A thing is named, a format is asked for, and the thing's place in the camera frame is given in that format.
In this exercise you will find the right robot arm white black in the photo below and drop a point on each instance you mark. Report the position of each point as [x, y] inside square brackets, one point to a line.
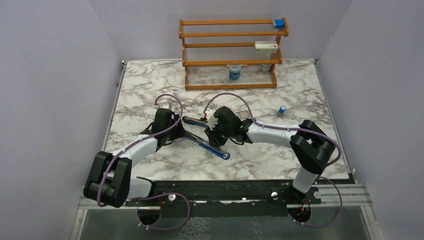
[310, 145]

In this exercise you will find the white green carton box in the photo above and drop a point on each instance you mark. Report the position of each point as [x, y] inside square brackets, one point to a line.
[266, 47]

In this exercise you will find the blue box on top shelf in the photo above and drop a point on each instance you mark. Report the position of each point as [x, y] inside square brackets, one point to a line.
[278, 23]

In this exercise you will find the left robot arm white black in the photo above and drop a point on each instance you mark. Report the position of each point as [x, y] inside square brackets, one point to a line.
[109, 181]

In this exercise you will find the blue white cup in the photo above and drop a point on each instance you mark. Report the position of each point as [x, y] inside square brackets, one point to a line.
[234, 71]

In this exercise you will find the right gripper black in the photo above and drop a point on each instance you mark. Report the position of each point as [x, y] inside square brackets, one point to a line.
[213, 140]

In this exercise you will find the small blue capped cylinder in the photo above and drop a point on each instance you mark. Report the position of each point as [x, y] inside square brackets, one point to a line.
[281, 111]

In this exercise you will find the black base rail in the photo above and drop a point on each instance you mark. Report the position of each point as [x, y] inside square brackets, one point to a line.
[242, 198]

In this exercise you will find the white small jar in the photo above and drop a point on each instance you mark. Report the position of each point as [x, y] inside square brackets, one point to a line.
[266, 68]

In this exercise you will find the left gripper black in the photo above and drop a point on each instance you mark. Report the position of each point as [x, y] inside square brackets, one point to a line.
[179, 130]

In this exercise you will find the blue stapler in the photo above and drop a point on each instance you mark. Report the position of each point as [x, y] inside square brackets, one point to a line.
[194, 131]

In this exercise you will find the orange wooden shelf rack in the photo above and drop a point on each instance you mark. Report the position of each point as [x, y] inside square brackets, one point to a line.
[210, 46]

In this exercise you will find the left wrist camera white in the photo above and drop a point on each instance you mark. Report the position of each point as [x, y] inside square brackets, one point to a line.
[167, 105]

